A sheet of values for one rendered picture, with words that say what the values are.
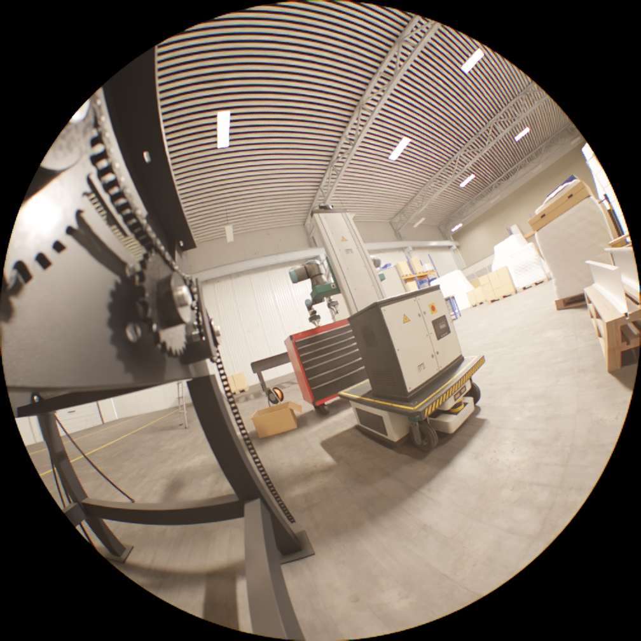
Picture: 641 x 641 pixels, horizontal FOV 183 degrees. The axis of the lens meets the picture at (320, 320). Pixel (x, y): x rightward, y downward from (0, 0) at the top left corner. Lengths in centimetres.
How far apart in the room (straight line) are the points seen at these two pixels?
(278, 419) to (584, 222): 407
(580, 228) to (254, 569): 333
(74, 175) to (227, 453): 62
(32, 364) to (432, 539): 89
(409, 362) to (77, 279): 108
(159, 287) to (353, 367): 210
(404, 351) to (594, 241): 273
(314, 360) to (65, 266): 204
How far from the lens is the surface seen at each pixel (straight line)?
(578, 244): 310
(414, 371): 105
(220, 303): 1069
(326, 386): 213
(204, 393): 59
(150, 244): 34
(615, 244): 257
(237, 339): 1014
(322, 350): 212
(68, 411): 1104
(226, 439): 61
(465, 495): 92
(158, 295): 31
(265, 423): 218
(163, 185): 54
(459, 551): 79
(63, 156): 15
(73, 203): 19
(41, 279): 21
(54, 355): 20
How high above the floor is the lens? 72
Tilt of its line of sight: 7 degrees up
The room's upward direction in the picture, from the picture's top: 19 degrees counter-clockwise
